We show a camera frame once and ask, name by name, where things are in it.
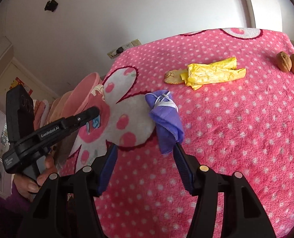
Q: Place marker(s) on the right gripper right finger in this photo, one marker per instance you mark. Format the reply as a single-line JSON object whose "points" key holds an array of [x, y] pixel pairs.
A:
{"points": [[243, 213]]}

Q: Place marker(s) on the left hand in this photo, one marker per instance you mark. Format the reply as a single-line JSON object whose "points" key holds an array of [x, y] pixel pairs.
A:
{"points": [[27, 187]]}

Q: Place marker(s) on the pink plastic basin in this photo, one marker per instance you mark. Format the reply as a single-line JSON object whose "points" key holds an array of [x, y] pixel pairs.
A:
{"points": [[78, 99]]}

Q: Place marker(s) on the yellow wrapper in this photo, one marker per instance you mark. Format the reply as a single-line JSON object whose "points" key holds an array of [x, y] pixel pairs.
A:
{"points": [[198, 74]]}

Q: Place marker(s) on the black wall bracket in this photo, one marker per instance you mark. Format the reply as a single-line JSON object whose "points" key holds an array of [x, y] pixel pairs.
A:
{"points": [[51, 6]]}

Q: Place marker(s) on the brown floral quilt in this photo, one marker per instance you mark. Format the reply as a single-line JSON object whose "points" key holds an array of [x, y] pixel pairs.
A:
{"points": [[48, 114]]}

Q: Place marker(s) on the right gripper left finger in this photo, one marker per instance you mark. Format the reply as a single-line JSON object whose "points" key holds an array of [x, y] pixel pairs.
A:
{"points": [[64, 206]]}

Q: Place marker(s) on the purple sleeve forearm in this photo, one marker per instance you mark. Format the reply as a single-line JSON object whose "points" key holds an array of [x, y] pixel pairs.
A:
{"points": [[15, 203]]}

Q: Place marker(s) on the left walnut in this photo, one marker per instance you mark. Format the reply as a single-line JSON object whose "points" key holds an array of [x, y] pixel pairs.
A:
{"points": [[284, 62]]}

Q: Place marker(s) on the red wall calendar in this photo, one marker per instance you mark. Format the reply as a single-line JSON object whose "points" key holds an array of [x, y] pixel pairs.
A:
{"points": [[17, 82]]}

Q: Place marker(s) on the pink polka dot blanket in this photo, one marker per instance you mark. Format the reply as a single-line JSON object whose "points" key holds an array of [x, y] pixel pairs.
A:
{"points": [[245, 125]]}

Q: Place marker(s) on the wall power outlet strip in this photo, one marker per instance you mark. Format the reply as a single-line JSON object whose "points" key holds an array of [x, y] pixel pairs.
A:
{"points": [[118, 51]]}

